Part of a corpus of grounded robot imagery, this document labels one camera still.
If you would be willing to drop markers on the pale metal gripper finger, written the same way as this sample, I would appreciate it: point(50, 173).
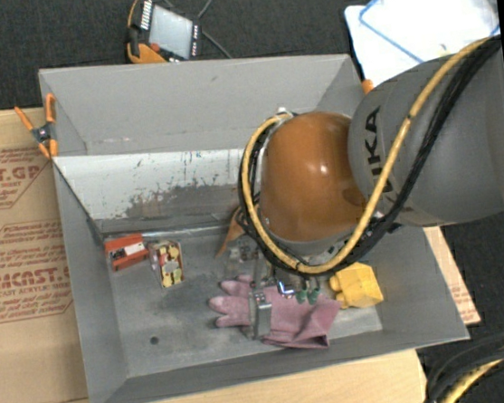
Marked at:
point(241, 265)
point(261, 315)

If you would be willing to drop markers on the pink rubber glove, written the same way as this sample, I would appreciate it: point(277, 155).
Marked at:
point(294, 321)

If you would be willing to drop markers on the orange pointed flat piece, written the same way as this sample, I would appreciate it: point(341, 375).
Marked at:
point(233, 231)

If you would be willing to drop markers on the grey metal bin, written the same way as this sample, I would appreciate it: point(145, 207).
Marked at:
point(183, 309)

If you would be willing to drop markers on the yellow and red patterned box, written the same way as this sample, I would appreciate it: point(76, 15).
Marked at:
point(168, 263)

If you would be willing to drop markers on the yellow toy block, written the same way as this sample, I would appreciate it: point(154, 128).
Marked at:
point(358, 288)

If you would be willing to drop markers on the red and white box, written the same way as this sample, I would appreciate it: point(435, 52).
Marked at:
point(126, 252)

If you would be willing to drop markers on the brown cardboard board red print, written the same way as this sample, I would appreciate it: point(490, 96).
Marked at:
point(21, 252)

